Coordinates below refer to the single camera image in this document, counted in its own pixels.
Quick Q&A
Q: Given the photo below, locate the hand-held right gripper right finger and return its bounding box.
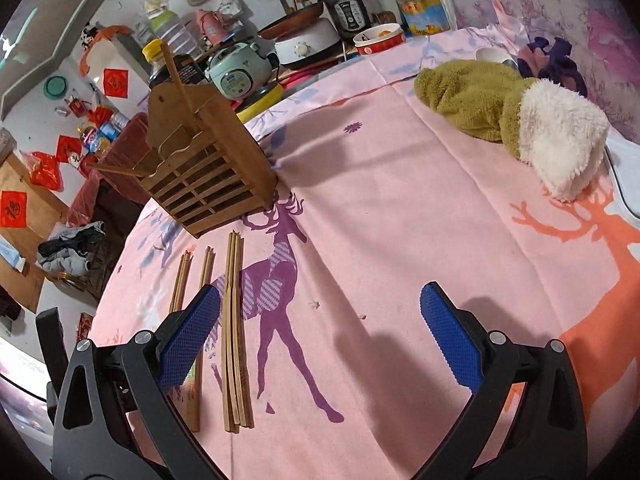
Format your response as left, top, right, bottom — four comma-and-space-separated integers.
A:
420, 281, 588, 480

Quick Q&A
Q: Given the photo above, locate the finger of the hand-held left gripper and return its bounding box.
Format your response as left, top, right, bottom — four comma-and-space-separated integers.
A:
35, 309, 70, 402

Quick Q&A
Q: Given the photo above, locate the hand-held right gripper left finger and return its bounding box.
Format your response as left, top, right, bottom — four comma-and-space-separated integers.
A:
52, 284, 223, 480

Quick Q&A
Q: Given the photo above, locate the row of bamboo chopsticks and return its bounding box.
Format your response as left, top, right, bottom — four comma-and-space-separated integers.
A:
169, 230, 255, 433

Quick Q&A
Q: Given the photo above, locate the wooden chopstick holder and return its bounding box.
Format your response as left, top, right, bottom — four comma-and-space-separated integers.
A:
135, 80, 278, 240

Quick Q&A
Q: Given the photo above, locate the wooden chopstick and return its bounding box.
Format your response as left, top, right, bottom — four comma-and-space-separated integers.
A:
159, 41, 193, 111

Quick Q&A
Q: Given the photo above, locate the pile of grey clothes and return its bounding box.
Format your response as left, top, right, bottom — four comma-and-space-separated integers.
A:
37, 220, 108, 278

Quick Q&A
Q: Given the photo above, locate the brown cardboard sheet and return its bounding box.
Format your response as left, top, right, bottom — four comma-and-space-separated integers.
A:
0, 152, 68, 313

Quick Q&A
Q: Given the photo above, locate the red paper decoration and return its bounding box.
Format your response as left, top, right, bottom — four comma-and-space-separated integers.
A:
0, 190, 28, 228
102, 66, 130, 98
55, 135, 83, 163

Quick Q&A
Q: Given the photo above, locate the pink deer print blanket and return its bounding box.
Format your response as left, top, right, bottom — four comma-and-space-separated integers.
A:
87, 25, 640, 480

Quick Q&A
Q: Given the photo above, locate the red plastic bag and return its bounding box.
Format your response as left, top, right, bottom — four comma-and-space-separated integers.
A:
25, 150, 66, 192

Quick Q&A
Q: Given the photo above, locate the olive and white plush toy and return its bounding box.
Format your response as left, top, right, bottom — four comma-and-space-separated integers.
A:
414, 59, 611, 203

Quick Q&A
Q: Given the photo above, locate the white cloth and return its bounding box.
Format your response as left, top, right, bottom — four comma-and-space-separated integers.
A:
605, 130, 640, 221

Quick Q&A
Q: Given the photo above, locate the yellow plastic item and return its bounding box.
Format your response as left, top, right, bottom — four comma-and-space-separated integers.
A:
235, 82, 283, 123

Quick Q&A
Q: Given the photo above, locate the green round lid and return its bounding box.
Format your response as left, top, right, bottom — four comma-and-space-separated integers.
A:
43, 75, 68, 101

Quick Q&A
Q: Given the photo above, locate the dark bottle with yellow cap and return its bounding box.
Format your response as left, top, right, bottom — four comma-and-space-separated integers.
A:
142, 38, 206, 93

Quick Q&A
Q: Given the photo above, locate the light green rice cooker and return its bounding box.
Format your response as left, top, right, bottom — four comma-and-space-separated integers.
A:
206, 42, 278, 101

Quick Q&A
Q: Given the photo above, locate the white cup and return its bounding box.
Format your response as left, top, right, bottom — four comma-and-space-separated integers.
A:
475, 47, 518, 68

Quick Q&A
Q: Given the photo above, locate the red and white bowl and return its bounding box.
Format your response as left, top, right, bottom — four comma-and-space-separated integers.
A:
352, 23, 406, 56

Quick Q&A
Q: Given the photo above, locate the green striped container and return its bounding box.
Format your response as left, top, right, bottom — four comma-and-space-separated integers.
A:
150, 7, 198, 56

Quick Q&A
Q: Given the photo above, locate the pink kettle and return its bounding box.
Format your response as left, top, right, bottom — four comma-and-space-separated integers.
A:
195, 8, 236, 46

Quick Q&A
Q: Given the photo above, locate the white electric cooking pot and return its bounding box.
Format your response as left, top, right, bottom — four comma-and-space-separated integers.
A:
274, 17, 343, 68

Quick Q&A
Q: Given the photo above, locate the brown frying pan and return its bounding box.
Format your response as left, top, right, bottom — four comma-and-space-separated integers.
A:
257, 0, 326, 41

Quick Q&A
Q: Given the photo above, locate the electric pressure cooker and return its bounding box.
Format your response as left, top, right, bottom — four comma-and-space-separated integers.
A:
322, 0, 401, 43

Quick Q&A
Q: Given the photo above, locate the purple floral cloth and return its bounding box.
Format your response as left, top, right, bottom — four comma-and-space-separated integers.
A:
440, 0, 640, 136

